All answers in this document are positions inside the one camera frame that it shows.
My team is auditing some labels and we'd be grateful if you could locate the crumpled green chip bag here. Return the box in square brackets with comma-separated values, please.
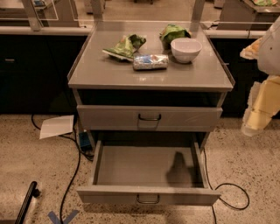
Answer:
[159, 24, 191, 50]

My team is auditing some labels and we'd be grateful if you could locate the blue tape cross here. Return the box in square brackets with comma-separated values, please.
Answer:
[47, 209, 80, 224]

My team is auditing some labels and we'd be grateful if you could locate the grey drawer cabinet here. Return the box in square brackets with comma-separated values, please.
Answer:
[68, 21, 235, 144]

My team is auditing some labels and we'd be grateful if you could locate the dark counter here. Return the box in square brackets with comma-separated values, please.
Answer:
[205, 30, 268, 118]
[0, 34, 88, 114]

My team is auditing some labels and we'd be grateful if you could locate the grey drawer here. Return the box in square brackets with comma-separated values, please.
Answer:
[77, 140, 221, 206]
[77, 105, 222, 132]

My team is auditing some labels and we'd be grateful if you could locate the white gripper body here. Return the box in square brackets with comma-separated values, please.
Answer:
[257, 17, 280, 75]

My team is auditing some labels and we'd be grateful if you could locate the white ceramic bowl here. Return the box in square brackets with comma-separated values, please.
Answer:
[171, 38, 202, 63]

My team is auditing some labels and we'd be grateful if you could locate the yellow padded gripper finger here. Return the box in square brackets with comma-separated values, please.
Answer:
[241, 75, 280, 137]
[240, 38, 262, 60]

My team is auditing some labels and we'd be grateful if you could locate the dark counter left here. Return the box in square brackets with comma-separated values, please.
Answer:
[0, 34, 88, 114]

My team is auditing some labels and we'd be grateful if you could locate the black cable left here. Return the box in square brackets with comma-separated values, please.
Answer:
[31, 114, 95, 224]

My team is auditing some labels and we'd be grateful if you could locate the white paper sheet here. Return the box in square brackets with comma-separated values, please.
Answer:
[39, 115, 74, 139]

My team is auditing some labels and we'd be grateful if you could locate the silver blue snack bag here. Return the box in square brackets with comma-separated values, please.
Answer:
[133, 54, 169, 70]

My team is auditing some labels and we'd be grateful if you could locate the green chip bag flat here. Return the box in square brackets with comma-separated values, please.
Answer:
[102, 34, 146, 61]

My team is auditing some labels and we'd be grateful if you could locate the dark counter right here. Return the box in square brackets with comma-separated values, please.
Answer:
[205, 30, 268, 118]

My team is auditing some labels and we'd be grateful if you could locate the blue power box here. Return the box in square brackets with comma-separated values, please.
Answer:
[79, 132, 91, 151]

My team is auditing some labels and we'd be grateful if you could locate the grey top drawer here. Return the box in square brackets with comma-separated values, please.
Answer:
[77, 105, 222, 132]

